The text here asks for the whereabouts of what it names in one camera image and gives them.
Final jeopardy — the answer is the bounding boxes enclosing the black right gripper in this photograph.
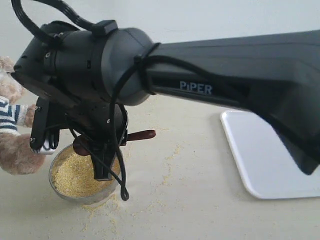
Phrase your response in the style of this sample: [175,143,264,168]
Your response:
[59,99,130,182]

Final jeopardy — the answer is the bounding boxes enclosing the dark red wooden spoon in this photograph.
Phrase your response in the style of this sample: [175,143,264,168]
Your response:
[72,129,156,156]

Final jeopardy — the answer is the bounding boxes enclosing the beige teddy bear striped sweater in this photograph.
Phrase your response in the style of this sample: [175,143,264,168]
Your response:
[0,56,45,175]

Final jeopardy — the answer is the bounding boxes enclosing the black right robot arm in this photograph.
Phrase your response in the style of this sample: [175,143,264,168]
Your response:
[12,20,320,181]

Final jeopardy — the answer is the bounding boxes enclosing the yellow millet grain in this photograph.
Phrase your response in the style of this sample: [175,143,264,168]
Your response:
[53,153,115,198]

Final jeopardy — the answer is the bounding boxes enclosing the steel bowl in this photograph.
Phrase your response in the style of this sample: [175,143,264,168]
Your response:
[48,145,118,205]

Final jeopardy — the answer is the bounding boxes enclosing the white plastic tray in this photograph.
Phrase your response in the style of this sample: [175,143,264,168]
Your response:
[220,110,320,200]

